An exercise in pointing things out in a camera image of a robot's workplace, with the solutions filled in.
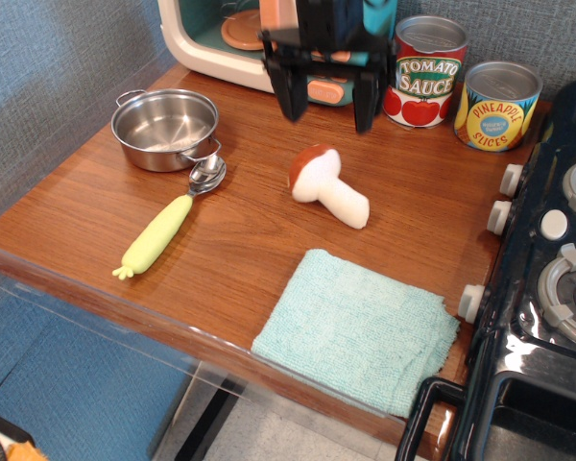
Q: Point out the teal toy microwave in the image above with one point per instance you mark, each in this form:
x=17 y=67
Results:
x=219 y=39

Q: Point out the white stove knob middle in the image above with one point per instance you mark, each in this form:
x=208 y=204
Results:
x=498 y=217

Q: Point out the black toy stove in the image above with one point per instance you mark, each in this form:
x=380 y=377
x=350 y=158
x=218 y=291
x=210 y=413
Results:
x=519 y=401

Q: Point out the pineapple slices can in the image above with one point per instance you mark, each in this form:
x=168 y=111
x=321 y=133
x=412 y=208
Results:
x=497 y=103

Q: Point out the orange plush object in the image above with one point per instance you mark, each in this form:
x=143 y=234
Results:
x=24 y=452

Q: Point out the white stove knob front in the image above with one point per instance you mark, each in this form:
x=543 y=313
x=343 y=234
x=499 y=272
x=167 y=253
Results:
x=470 y=301

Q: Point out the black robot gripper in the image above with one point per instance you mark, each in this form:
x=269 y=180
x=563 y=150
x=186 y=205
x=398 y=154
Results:
x=348 y=39

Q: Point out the plush white brown mushroom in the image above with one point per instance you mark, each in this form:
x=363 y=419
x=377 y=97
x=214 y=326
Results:
x=314 y=176

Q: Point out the light blue folded cloth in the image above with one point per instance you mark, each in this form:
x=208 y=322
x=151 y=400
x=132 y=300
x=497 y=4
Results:
x=357 y=335

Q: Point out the white stove knob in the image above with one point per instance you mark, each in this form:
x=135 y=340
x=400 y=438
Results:
x=510 y=179
x=470 y=301
x=498 y=217

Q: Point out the white stove knob rear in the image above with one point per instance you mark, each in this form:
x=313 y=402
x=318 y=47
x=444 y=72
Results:
x=510 y=179

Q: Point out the tomato sauce can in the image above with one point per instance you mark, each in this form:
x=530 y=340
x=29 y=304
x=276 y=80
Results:
x=430 y=51

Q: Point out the spoon with green handle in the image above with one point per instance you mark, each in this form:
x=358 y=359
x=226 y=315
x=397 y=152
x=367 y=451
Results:
x=154 y=239

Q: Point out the small silver pot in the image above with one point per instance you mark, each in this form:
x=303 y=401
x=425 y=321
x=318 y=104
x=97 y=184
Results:
x=167 y=130

